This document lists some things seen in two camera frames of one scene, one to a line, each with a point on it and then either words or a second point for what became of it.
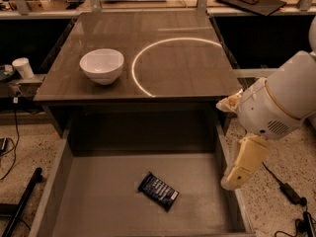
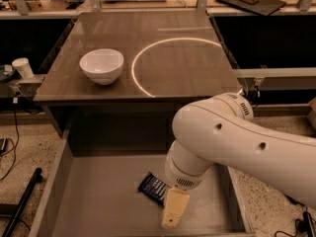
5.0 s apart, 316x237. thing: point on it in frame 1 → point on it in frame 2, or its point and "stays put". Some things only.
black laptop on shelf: (259, 4) stays put
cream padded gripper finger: (252, 151) → (177, 201)
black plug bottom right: (305, 225) stays put
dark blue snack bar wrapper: (159, 191) stays put
